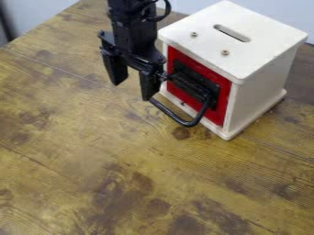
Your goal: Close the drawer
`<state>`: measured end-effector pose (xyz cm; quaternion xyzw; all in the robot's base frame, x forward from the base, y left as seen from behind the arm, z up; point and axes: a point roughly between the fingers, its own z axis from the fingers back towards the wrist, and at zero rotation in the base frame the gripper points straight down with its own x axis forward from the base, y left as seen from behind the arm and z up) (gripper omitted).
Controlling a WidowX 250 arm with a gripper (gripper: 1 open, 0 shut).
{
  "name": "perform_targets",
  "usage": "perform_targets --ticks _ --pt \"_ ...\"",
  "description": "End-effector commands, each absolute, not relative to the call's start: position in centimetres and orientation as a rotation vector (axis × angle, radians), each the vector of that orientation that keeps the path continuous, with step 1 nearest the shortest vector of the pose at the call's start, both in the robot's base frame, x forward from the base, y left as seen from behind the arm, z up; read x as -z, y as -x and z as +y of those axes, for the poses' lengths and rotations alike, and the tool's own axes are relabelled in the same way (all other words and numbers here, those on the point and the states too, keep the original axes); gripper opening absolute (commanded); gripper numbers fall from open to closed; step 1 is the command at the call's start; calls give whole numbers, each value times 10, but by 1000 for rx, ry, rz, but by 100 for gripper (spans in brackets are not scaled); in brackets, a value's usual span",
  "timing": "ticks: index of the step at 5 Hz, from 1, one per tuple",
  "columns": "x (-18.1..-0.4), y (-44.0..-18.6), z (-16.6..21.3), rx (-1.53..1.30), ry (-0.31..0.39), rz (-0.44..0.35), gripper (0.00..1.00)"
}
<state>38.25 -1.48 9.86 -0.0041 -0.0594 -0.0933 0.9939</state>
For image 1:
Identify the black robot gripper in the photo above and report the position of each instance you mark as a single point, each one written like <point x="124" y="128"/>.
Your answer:
<point x="128" y="46"/>

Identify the red wooden drawer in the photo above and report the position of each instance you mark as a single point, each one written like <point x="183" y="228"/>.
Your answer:
<point x="214" y="115"/>

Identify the black metal drawer handle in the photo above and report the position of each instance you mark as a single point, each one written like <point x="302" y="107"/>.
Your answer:
<point x="196" y="88"/>

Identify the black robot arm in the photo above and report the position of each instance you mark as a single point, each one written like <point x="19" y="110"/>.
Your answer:
<point x="138" y="6"/>

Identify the white wooden box cabinet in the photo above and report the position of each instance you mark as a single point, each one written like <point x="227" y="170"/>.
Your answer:
<point x="243" y="51"/>

